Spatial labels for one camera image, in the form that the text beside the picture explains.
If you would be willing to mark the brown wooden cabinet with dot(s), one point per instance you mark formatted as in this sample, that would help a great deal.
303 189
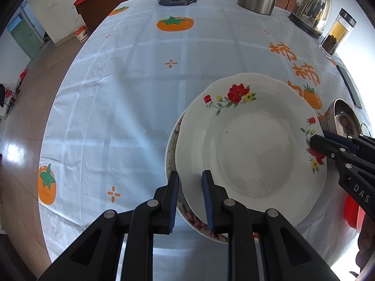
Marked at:
96 5

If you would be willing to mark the red plastic cup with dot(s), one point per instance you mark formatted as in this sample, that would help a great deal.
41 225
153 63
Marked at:
351 213

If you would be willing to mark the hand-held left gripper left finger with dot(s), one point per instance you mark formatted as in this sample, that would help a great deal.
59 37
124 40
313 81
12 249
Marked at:
172 199

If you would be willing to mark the green door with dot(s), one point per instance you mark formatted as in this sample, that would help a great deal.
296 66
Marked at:
26 36

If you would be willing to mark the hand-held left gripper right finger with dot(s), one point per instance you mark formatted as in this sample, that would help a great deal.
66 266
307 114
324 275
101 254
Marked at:
208 202

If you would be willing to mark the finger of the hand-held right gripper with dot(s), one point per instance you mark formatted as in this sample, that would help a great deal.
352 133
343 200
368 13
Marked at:
325 146
363 145

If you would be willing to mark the person's right hand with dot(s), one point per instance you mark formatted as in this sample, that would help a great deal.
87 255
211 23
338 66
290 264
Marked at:
366 246

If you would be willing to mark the stainless steel electric kettle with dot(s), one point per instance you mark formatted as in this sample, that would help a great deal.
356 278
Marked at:
313 8

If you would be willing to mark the white plate with red flowers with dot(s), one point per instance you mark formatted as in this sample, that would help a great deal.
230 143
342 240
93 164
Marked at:
249 152

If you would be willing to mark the glass tea bottle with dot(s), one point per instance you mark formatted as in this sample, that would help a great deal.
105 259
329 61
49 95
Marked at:
337 35

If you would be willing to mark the black chair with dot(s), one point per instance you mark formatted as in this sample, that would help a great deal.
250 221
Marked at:
2 96

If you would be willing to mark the white plate pink floral rim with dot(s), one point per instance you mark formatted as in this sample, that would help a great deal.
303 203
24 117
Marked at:
189 218

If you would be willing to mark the black smartphone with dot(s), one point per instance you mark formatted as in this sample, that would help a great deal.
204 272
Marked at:
348 86

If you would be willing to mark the stainless steel bowl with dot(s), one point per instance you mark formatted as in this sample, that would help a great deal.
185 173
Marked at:
342 120

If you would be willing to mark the white plastic bucket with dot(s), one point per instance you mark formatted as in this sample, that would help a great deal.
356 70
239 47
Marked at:
81 33

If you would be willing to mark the red stool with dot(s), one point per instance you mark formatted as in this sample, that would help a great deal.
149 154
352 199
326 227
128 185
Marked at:
24 74

